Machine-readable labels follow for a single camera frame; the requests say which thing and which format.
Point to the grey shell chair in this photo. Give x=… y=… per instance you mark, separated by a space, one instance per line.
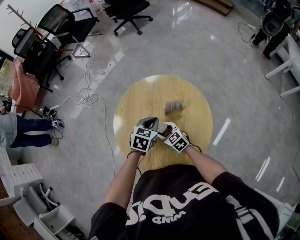
x=272 y=24

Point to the white drawer cabinet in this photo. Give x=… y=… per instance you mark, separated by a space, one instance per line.
x=21 y=175

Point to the person's right forearm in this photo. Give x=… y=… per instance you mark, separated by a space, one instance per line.
x=204 y=164

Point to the spare hand-held gripper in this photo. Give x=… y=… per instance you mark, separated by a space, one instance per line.
x=57 y=123

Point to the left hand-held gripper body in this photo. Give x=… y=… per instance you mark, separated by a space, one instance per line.
x=141 y=143

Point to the wooden coat rack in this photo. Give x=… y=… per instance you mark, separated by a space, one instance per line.
x=23 y=20

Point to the white chair base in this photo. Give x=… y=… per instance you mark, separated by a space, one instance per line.
x=48 y=194

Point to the black mesh office chair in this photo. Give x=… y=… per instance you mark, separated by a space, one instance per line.
x=38 y=58
x=68 y=25

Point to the open white box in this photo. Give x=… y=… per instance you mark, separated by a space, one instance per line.
x=55 y=221

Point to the white power strip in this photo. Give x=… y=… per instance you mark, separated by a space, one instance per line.
x=55 y=107

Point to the black padded office chair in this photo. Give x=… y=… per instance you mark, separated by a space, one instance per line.
x=127 y=10

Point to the person's left forearm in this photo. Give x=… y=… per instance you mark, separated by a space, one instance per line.
x=124 y=178

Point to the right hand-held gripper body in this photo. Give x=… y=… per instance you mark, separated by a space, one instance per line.
x=176 y=140

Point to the pink cloth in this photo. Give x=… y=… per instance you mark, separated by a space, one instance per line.
x=23 y=86

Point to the white desk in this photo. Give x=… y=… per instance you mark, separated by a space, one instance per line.
x=291 y=63

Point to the white cardboard boxes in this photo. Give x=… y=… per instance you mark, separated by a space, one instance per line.
x=79 y=5

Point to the wooden board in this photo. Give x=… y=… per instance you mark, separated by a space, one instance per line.
x=218 y=5

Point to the person's black printed t-shirt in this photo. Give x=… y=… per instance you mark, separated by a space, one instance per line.
x=182 y=206

